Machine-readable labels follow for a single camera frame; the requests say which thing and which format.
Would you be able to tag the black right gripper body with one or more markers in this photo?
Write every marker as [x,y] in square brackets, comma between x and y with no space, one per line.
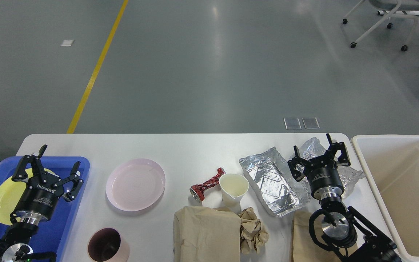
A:
[323,177]

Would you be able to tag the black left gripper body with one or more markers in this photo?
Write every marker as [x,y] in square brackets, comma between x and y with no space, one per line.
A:
[40,196]

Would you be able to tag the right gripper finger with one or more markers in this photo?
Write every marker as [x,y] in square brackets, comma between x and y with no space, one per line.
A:
[336,154]
[298,166]

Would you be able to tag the pink plate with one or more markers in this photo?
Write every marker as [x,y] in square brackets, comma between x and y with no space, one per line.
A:
[135,185]

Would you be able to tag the pink mug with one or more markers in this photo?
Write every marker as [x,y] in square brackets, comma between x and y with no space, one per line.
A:
[107,245]

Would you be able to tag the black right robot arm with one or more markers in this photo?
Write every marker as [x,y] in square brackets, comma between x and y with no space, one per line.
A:
[335,227]

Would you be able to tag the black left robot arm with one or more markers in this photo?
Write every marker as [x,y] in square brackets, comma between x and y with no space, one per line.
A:
[14,244]

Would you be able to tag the crumpled clear plastic wrap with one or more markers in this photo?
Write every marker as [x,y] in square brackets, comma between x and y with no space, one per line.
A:
[348,175]

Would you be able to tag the yellow plate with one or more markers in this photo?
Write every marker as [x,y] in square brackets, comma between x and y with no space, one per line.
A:
[10,193]

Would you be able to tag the aluminium foil tray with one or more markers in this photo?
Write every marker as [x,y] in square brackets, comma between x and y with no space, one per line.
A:
[270,177]

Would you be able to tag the blue plastic tray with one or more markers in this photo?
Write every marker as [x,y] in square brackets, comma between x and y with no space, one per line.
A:
[52,235]

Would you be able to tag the clear floor plate left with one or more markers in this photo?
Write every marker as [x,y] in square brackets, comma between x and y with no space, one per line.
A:
[292,123]

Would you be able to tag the clear floor plate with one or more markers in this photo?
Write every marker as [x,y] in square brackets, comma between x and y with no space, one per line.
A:
[292,123]
[311,122]

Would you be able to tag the clear floor plate right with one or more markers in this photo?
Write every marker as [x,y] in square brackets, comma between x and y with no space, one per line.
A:
[311,122]

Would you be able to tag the beige plastic bin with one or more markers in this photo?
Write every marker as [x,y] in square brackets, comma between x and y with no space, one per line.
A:
[391,165]

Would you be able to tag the white paper cup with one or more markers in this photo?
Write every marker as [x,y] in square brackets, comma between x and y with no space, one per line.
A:
[233,188]

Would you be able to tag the brown paper bag right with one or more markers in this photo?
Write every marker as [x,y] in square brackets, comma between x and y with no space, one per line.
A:
[303,248]

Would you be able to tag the crumpled brown paper ball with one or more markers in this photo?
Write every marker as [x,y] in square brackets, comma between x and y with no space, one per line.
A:
[253,234]

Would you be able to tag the crushed red can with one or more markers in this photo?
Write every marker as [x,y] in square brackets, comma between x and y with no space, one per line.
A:
[197,190]

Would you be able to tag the large brown paper bag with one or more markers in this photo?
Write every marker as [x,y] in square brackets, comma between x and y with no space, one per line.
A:
[203,234]

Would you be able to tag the white floor tape patch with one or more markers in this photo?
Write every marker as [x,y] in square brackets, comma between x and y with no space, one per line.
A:
[67,43]

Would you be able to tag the white office chair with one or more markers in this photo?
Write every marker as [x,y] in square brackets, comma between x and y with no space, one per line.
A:
[394,8]

